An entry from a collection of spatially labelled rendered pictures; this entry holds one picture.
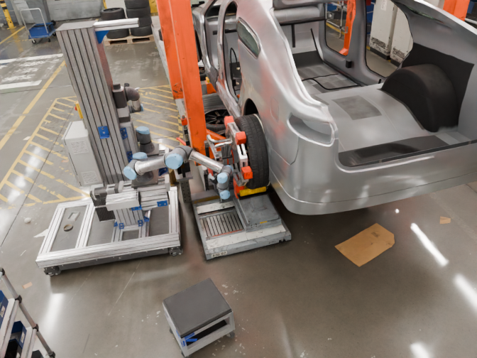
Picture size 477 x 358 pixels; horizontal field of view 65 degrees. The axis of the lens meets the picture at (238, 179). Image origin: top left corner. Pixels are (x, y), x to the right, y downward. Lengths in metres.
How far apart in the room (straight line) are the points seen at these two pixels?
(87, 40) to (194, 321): 2.11
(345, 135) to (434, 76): 0.95
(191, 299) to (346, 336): 1.17
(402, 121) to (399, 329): 1.78
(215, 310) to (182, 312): 0.23
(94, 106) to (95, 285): 1.56
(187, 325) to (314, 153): 1.43
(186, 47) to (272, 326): 2.39
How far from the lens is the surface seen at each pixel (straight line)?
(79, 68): 3.14
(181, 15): 3.40
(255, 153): 3.08
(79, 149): 3.34
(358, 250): 3.69
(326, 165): 2.47
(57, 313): 3.62
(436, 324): 3.34
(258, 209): 3.70
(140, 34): 11.59
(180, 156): 2.84
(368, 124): 3.63
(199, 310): 2.81
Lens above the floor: 2.55
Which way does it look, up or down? 34 degrees down
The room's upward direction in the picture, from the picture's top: 5 degrees counter-clockwise
